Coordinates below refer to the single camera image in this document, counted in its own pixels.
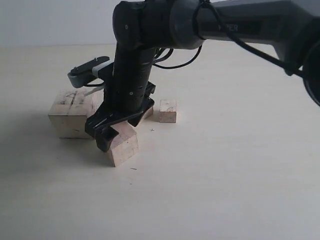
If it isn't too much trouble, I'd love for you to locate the second largest wooden cube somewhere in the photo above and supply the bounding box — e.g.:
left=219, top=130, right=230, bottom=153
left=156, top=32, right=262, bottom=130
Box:
left=106, top=122, right=139, bottom=168

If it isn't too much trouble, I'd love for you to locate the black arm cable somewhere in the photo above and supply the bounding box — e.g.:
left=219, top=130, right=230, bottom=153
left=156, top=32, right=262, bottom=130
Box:
left=152, top=0, right=305, bottom=78

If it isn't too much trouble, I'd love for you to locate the smallest wooden cube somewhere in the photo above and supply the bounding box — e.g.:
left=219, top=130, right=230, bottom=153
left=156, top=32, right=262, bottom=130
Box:
left=159, top=99, right=177, bottom=123

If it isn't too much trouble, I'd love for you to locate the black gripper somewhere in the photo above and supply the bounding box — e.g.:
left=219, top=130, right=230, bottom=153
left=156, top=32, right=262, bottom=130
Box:
left=85, top=47, right=156, bottom=152

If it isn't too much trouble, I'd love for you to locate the medium wooden cube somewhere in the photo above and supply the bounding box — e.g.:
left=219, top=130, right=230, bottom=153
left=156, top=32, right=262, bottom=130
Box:
left=140, top=106, right=154, bottom=122

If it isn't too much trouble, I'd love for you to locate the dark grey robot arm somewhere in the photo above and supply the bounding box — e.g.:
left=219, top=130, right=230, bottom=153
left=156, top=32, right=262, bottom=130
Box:
left=85, top=0, right=320, bottom=152

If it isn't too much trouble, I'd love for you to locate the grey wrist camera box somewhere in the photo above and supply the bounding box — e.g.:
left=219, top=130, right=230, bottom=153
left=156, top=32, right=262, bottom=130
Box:
left=67, top=56, right=113, bottom=89

